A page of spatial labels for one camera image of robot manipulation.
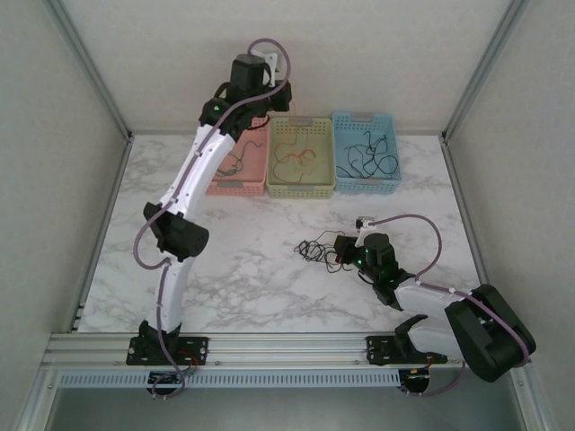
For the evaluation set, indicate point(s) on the aluminium frame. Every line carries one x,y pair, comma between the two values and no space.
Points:
292,348

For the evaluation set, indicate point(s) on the pink perforated plastic basket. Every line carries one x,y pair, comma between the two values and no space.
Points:
256,155

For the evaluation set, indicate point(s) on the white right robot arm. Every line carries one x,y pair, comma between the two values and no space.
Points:
489,332

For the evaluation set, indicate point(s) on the pale green perforated plastic basket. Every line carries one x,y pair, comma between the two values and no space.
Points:
314,179

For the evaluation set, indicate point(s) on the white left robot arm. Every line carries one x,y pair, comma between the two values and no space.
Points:
197,175

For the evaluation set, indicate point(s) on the blue perforated plastic basket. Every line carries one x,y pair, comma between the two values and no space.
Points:
359,121

